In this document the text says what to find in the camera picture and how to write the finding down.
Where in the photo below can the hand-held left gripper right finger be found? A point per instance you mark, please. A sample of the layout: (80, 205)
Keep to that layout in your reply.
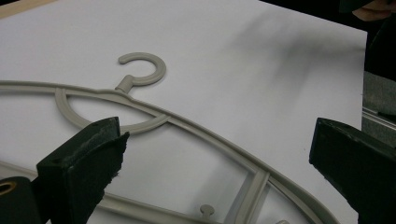
(358, 161)

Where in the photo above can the grey plastic clothes hanger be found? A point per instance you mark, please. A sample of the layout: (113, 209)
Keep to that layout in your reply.
(218, 143)

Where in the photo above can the metal rail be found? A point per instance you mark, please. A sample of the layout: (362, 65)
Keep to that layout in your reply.
(378, 116)

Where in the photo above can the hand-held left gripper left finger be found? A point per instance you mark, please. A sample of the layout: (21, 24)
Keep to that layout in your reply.
(77, 168)

